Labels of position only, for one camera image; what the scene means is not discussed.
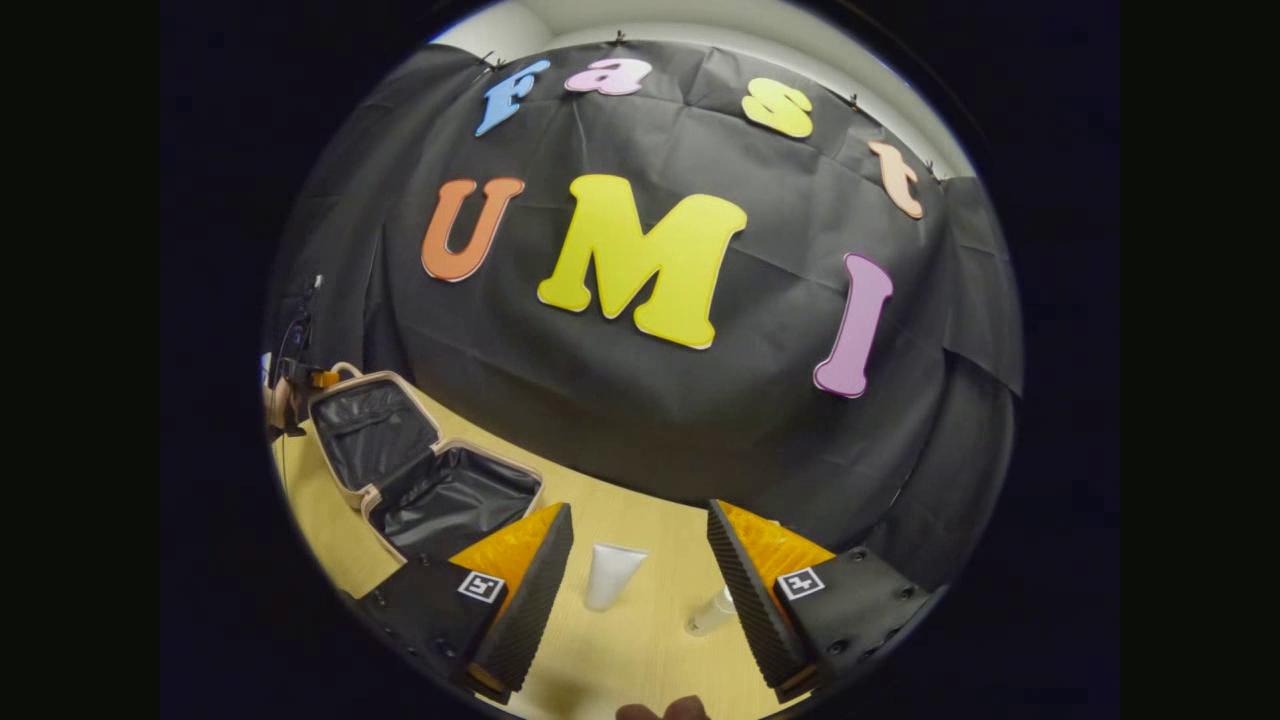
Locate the white squeeze tube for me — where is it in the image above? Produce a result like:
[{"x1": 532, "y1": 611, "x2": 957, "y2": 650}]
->
[{"x1": 584, "y1": 543, "x2": 649, "y2": 612}]

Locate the black backdrop cloth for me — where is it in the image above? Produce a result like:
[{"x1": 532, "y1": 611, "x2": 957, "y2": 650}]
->
[{"x1": 262, "y1": 40, "x2": 1023, "y2": 591}]

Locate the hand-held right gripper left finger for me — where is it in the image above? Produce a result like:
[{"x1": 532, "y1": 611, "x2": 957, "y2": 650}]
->
[{"x1": 354, "y1": 502, "x2": 576, "y2": 705}]

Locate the white pump bottle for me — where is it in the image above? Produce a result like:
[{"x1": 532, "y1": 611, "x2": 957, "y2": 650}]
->
[{"x1": 685, "y1": 587, "x2": 738, "y2": 637}]

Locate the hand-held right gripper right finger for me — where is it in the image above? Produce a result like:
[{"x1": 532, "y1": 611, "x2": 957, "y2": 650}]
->
[{"x1": 707, "y1": 499, "x2": 941, "y2": 704}]

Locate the black cable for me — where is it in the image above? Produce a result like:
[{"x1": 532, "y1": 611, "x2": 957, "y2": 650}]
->
[{"x1": 288, "y1": 274, "x2": 324, "y2": 363}]

